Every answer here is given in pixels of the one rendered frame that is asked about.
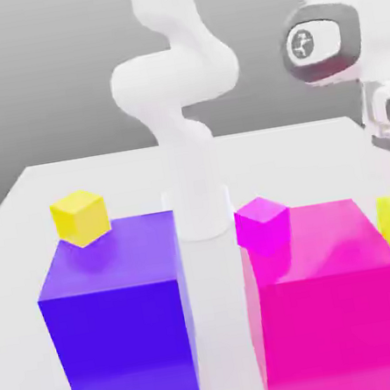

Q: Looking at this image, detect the large violet box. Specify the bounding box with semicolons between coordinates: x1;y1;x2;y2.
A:
26;209;205;390

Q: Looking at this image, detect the small yellow cube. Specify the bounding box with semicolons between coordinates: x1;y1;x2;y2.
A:
47;186;114;253

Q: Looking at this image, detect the large pink box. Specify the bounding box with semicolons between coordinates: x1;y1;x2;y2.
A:
232;191;390;390

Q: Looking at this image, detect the small magenta cube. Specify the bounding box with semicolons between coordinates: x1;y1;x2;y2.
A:
230;192;296;260

